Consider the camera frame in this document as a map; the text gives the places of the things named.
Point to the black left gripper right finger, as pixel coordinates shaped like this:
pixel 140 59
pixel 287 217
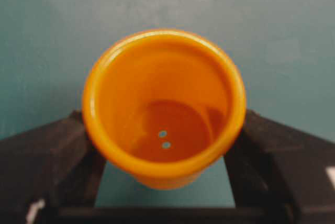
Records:
pixel 281 171

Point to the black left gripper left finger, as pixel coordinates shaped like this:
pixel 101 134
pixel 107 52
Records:
pixel 55 164

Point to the orange plastic cup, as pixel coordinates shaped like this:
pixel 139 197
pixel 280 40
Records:
pixel 163 105

